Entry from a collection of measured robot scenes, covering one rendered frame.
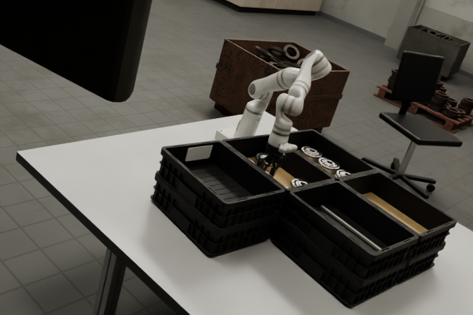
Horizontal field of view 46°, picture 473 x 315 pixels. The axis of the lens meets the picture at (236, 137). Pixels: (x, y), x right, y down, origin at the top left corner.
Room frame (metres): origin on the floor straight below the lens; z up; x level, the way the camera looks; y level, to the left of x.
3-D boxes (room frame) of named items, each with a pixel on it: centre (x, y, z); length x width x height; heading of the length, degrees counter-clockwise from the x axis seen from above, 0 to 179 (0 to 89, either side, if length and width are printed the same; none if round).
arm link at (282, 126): (2.02, -0.15, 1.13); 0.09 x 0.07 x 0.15; 75
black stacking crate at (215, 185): (1.82, 0.02, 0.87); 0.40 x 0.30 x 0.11; 48
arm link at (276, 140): (2.00, -0.17, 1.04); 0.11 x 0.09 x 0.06; 46
